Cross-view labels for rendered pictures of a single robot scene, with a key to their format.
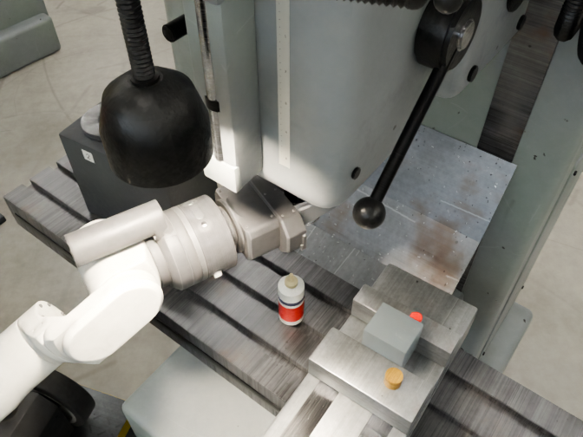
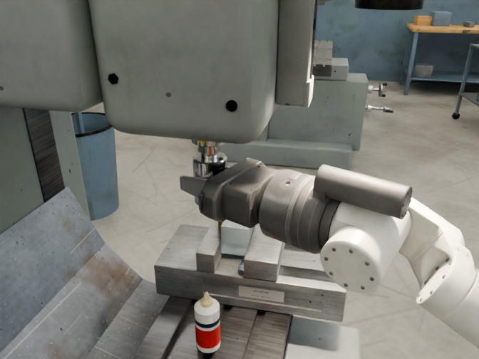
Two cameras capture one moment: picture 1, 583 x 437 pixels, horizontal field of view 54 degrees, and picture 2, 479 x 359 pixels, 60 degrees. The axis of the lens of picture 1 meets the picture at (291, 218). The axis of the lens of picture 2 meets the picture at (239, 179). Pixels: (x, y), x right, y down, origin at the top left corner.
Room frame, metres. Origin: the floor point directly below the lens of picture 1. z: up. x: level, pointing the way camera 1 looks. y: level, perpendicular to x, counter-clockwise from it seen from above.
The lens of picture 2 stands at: (0.64, 0.49, 1.48)
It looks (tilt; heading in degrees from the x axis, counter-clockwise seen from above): 26 degrees down; 248
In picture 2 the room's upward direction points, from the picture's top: straight up
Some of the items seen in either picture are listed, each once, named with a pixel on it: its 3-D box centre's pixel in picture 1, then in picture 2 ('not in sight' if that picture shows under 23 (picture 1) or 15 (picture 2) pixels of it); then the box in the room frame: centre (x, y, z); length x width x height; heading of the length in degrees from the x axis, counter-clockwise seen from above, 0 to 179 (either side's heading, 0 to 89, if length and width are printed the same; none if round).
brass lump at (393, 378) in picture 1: (393, 378); not in sight; (0.33, -0.13, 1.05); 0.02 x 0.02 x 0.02
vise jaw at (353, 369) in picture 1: (368, 378); (266, 246); (0.34, -0.10, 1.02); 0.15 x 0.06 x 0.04; 55
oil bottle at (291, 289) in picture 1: (291, 296); (207, 319); (0.50, 0.00, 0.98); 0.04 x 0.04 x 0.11
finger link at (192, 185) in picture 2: not in sight; (196, 189); (0.51, 0.00, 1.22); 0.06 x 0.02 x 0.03; 121
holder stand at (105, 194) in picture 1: (144, 173); not in sight; (0.72, 0.25, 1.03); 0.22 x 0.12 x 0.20; 60
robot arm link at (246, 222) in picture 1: (233, 225); (265, 200); (0.43, 0.07, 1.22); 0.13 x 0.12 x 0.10; 31
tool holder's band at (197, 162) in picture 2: not in sight; (209, 159); (0.48, -0.01, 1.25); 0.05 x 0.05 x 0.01
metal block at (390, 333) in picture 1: (390, 338); (238, 233); (0.39, -0.13, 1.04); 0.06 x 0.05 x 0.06; 55
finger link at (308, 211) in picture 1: (315, 211); not in sight; (0.45, -0.03, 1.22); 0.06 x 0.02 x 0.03; 121
